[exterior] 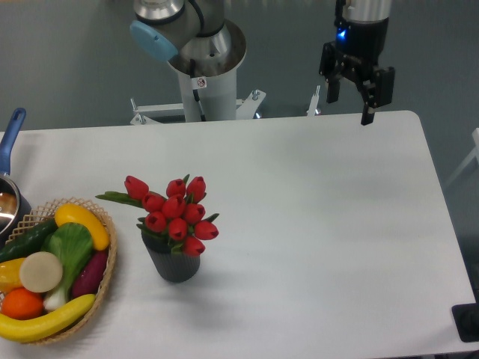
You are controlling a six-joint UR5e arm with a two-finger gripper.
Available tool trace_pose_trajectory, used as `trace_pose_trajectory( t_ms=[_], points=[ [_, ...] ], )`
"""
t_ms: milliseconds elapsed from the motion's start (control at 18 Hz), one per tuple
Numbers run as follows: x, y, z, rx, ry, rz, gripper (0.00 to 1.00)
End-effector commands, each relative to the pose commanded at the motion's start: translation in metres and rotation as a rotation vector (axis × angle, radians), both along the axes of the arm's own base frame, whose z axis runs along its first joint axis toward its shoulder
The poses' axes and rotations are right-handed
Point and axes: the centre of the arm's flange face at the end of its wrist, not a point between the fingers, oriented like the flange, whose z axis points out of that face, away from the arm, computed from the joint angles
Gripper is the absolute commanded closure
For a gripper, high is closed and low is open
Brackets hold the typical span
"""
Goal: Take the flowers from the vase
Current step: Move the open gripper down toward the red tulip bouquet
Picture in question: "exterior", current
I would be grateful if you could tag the yellow banana front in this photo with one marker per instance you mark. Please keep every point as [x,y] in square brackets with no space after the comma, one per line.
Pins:
[30,330]

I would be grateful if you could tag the green cucumber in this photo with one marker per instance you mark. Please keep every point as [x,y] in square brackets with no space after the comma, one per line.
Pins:
[28,242]

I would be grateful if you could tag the green bok choy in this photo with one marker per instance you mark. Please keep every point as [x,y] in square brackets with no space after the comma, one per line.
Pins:
[72,244]

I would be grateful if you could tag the yellow pepper left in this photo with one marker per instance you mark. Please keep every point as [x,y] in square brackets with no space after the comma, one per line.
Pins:
[9,275]

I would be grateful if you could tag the white furniture leg right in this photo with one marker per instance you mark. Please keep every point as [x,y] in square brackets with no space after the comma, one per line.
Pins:
[467,166]

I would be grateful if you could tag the orange fruit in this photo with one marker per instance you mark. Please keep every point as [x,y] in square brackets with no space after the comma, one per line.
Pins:
[22,304]

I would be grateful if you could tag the white metal base frame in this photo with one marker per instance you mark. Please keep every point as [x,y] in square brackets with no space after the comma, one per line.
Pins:
[161,109]

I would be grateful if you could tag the purple sweet potato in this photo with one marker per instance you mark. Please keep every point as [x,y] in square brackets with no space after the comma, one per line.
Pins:
[88,281]

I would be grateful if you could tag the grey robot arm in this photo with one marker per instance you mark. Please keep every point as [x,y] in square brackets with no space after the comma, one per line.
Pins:
[205,49]

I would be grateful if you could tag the red tulip bouquet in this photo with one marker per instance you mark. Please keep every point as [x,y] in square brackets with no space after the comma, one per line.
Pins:
[176,222]

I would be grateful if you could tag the woven wicker basket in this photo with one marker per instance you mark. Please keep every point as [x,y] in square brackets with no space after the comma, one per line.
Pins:
[47,211]

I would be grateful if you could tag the beige round slice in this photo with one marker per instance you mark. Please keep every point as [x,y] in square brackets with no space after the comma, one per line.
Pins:
[41,272]

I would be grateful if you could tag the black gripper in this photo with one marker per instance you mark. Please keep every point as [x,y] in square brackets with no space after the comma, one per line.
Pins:
[355,55]

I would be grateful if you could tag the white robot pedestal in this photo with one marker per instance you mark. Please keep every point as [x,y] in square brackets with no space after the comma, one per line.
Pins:
[209,98]

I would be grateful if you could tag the black device table corner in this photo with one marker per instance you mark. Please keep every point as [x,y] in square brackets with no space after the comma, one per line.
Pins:
[466,321]

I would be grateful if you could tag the blue handled saucepan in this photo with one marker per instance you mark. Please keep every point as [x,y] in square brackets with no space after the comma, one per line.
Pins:
[13,204]

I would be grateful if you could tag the dark grey ribbed vase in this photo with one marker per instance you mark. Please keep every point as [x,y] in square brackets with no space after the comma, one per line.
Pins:
[175,268]

